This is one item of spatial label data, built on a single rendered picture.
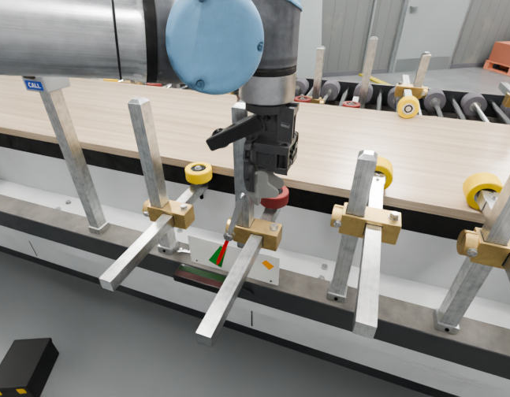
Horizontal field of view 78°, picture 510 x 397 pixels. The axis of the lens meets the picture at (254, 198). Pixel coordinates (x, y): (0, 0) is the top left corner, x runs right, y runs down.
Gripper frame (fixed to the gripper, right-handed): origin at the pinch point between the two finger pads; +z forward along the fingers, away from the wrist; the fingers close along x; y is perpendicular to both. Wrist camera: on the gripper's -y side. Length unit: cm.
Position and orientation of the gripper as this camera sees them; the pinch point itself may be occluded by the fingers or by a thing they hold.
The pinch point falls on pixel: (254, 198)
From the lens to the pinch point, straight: 63.4
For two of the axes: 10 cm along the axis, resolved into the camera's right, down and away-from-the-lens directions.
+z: 0.0, 8.3, 5.6
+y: 9.4, 1.9, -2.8
